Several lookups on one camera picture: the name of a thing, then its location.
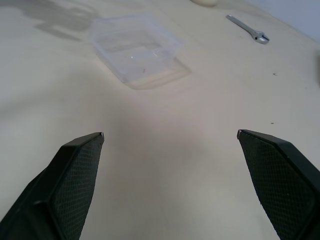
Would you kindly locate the cream round object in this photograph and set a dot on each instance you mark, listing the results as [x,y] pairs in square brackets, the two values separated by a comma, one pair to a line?
[205,2]

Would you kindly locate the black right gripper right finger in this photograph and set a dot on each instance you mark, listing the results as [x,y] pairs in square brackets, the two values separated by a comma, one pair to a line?
[280,180]

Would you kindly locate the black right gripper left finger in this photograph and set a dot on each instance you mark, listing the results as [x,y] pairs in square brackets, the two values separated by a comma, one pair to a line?
[67,185]

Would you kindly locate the clear plastic container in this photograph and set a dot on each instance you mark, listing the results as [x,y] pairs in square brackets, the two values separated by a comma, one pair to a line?
[136,50]

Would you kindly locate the silver adjustable wrench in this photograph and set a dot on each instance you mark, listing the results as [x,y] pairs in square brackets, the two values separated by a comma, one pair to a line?
[250,28]

